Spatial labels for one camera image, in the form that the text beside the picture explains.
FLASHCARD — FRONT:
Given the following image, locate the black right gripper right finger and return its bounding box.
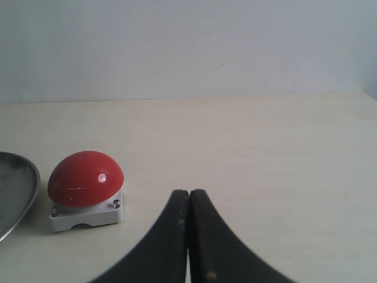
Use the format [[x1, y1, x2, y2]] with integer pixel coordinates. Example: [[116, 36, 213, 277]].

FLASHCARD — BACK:
[[188, 189, 292, 282]]

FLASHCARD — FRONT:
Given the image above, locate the red dome push button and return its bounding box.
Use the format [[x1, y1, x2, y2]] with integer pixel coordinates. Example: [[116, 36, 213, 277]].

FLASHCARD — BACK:
[[47, 150, 125, 232]]

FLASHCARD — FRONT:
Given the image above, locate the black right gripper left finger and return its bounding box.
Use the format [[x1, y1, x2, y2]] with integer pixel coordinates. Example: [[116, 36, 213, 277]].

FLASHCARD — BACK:
[[93, 190, 189, 283]]

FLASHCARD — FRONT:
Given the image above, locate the round silver metal plate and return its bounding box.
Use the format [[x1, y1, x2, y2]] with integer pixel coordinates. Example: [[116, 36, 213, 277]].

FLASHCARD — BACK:
[[1, 152, 41, 241]]

